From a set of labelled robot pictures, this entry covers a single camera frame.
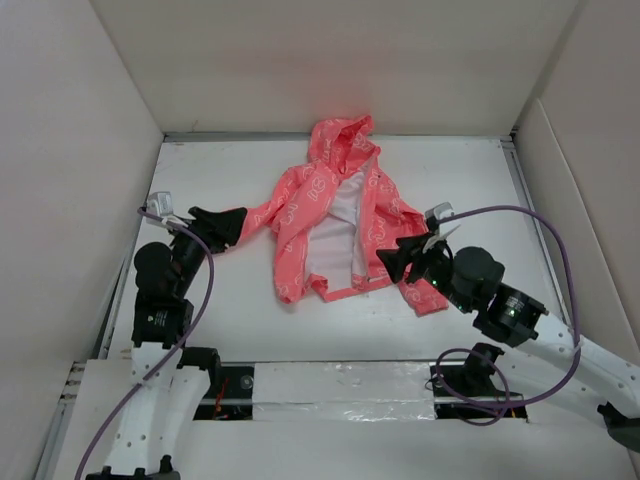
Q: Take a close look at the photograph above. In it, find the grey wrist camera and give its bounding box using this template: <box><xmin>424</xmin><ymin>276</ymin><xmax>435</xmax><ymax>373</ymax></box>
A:
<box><xmin>425</xmin><ymin>202</ymin><xmax>455</xmax><ymax>221</ymax></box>
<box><xmin>146</xmin><ymin>191</ymin><xmax>174</xmax><ymax>217</ymax></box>

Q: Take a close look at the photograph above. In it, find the pink hooded kids jacket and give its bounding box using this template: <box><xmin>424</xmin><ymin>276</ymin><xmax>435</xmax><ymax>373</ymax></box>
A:
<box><xmin>240</xmin><ymin>115</ymin><xmax>428</xmax><ymax>304</ymax></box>

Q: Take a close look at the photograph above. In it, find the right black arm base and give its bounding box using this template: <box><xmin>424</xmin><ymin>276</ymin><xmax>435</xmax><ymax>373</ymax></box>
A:
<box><xmin>425</xmin><ymin>352</ymin><xmax>506</xmax><ymax>426</ymax></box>

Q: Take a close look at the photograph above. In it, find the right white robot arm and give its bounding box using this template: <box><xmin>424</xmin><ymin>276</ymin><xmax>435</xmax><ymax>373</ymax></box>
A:
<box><xmin>377</xmin><ymin>234</ymin><xmax>639</xmax><ymax>451</ymax></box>

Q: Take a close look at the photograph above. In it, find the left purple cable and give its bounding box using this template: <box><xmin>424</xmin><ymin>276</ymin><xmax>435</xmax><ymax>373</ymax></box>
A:
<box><xmin>73</xmin><ymin>207</ymin><xmax>218</xmax><ymax>480</ymax></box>

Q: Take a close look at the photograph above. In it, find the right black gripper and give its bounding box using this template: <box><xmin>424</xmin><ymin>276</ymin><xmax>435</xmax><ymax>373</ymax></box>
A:
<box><xmin>375</xmin><ymin>230</ymin><xmax>472</xmax><ymax>313</ymax></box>

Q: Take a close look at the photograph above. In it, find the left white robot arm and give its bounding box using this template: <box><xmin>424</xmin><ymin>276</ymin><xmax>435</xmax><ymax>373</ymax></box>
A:
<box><xmin>87</xmin><ymin>204</ymin><xmax>247</xmax><ymax>479</ymax></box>

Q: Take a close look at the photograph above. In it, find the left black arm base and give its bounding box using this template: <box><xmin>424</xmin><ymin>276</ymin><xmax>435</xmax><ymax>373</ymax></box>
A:
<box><xmin>194</xmin><ymin>362</ymin><xmax>255</xmax><ymax>421</ymax></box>

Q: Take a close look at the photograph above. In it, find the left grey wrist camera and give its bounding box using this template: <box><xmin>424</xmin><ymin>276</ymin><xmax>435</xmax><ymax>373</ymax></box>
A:
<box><xmin>146</xmin><ymin>191</ymin><xmax>174</xmax><ymax>217</ymax></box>

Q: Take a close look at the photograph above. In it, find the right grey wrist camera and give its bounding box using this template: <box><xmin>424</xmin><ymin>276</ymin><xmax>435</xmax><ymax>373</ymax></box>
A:
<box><xmin>425</xmin><ymin>202</ymin><xmax>455</xmax><ymax>221</ymax></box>

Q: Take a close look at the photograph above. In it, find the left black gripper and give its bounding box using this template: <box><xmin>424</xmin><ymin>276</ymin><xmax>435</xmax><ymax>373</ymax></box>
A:
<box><xmin>166</xmin><ymin>206</ymin><xmax>245</xmax><ymax>296</ymax></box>

